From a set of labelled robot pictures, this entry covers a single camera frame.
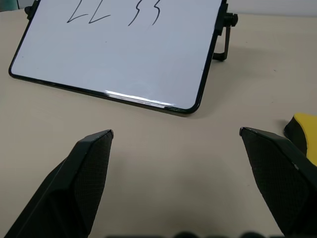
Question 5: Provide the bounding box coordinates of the white board with black frame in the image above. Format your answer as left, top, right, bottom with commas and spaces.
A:
8, 0, 224, 115

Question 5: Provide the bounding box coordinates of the yellow and black eraser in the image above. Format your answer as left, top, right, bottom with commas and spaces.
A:
283, 113, 317, 166

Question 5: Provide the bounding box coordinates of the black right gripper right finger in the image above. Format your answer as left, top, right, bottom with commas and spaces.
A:
239, 126, 317, 238

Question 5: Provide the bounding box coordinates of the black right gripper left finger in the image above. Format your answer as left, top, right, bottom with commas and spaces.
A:
0, 129, 115, 238

